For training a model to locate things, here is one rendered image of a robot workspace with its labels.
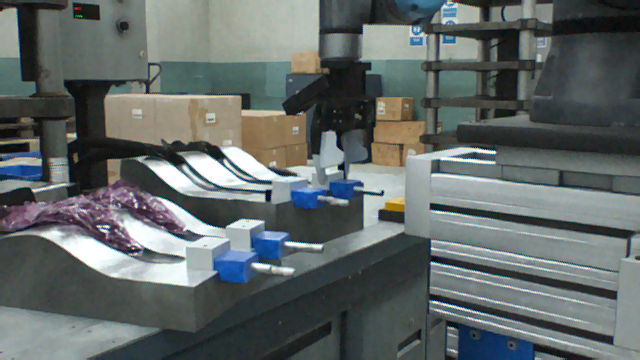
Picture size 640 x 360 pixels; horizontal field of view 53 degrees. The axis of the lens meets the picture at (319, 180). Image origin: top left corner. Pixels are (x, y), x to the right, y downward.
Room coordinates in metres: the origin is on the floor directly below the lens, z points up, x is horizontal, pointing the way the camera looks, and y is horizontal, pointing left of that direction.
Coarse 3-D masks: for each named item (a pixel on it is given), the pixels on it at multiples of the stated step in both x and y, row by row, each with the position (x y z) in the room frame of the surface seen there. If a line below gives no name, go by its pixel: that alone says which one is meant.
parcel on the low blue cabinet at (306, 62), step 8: (296, 56) 8.60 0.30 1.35; (304, 56) 8.53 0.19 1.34; (312, 56) 8.47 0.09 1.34; (296, 64) 8.60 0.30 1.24; (304, 64) 8.51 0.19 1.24; (312, 64) 8.46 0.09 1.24; (296, 72) 8.62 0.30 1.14; (304, 72) 8.53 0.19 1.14; (312, 72) 8.46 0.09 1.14; (320, 72) 8.54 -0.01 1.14; (328, 72) 8.67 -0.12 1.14
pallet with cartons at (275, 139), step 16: (256, 112) 6.22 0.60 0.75; (272, 112) 6.20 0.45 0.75; (256, 128) 5.69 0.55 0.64; (272, 128) 5.81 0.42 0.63; (288, 128) 6.07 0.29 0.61; (304, 128) 6.35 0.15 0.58; (256, 144) 5.70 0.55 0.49; (272, 144) 5.80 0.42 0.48; (288, 144) 6.07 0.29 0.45; (304, 144) 6.33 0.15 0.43; (272, 160) 5.81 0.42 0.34; (288, 160) 6.06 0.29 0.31; (304, 160) 6.33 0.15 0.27
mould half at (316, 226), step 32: (128, 160) 1.18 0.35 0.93; (160, 160) 1.19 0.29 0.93; (192, 160) 1.24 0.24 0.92; (256, 160) 1.34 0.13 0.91; (160, 192) 1.13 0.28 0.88; (192, 192) 1.11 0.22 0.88; (224, 224) 1.04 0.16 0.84; (288, 224) 1.01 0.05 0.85; (320, 224) 1.08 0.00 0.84; (352, 224) 1.16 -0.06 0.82
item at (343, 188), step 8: (312, 176) 1.13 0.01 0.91; (328, 176) 1.11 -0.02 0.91; (336, 176) 1.13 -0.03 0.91; (312, 184) 1.13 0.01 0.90; (328, 184) 1.11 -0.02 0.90; (336, 184) 1.10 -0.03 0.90; (344, 184) 1.09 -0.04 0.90; (352, 184) 1.10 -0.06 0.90; (360, 184) 1.12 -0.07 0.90; (336, 192) 1.10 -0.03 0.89; (344, 192) 1.09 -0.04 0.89; (352, 192) 1.10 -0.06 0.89; (360, 192) 1.09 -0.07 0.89; (368, 192) 1.08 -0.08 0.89; (376, 192) 1.07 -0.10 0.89
